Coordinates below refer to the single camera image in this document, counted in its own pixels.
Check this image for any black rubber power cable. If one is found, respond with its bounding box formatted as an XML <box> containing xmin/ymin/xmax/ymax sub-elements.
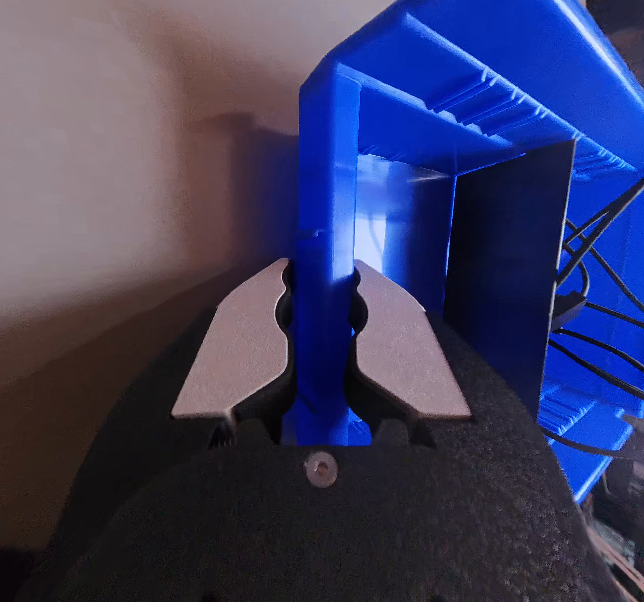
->
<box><xmin>551</xmin><ymin>179</ymin><xmax>644</xmax><ymax>331</ymax></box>

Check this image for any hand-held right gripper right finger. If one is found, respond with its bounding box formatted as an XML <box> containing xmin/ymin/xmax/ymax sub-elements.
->
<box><xmin>346</xmin><ymin>259</ymin><xmax>472</xmax><ymax>423</ymax></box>

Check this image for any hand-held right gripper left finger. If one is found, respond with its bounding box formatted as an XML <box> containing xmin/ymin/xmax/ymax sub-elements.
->
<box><xmin>171</xmin><ymin>258</ymin><xmax>296</xmax><ymax>424</ymax></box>

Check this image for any black bin divider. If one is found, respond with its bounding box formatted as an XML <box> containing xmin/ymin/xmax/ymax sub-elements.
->
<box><xmin>443</xmin><ymin>139</ymin><xmax>577</xmax><ymax>419</ymax></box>

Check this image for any blue plastic bin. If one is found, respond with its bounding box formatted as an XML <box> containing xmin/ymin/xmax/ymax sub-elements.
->
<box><xmin>282</xmin><ymin>0</ymin><xmax>644</xmax><ymax>504</ymax></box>

